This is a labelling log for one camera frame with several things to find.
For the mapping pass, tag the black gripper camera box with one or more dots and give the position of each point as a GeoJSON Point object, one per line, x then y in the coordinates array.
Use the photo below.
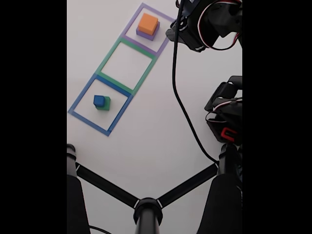
{"type": "Point", "coordinates": [185, 5]}

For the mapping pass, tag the purple cube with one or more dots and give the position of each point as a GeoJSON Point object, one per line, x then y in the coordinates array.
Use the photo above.
{"type": "Point", "coordinates": [146, 36]}

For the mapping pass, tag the orange cube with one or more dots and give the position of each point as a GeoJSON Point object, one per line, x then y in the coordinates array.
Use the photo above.
{"type": "Point", "coordinates": [147, 22]}

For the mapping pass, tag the blue square frame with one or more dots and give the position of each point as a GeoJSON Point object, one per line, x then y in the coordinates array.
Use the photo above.
{"type": "Point", "coordinates": [80, 97]}

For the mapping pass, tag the green square frame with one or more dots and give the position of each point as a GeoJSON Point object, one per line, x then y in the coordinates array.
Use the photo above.
{"type": "Point", "coordinates": [107, 58]}

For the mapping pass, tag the green cube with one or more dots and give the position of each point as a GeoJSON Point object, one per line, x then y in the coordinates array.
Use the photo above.
{"type": "Point", "coordinates": [107, 103]}

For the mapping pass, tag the black tripod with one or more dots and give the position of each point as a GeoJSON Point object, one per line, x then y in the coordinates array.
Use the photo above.
{"type": "Point", "coordinates": [147, 214]}

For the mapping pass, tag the small blue cube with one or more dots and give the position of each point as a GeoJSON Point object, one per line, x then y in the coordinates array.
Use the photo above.
{"type": "Point", "coordinates": [98, 100]}

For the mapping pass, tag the purple square frame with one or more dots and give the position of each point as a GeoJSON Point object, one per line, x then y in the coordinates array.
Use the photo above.
{"type": "Point", "coordinates": [130, 24]}

